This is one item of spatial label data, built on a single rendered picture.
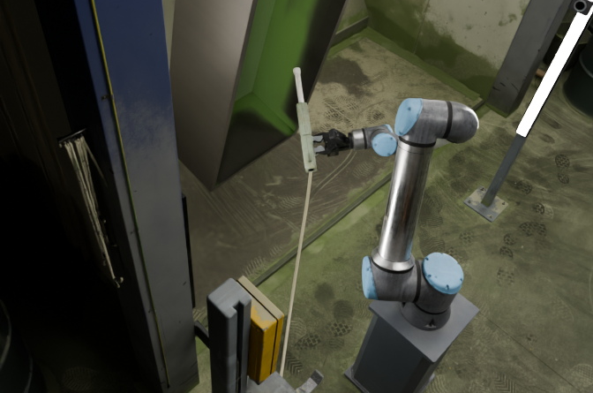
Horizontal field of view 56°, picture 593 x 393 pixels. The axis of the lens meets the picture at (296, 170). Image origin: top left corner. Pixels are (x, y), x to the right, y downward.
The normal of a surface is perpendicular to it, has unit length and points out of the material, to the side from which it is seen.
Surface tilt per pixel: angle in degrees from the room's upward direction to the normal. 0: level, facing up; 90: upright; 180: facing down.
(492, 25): 90
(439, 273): 5
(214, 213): 0
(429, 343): 0
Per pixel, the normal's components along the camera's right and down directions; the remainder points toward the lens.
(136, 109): 0.71, 0.56
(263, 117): 0.24, -0.55
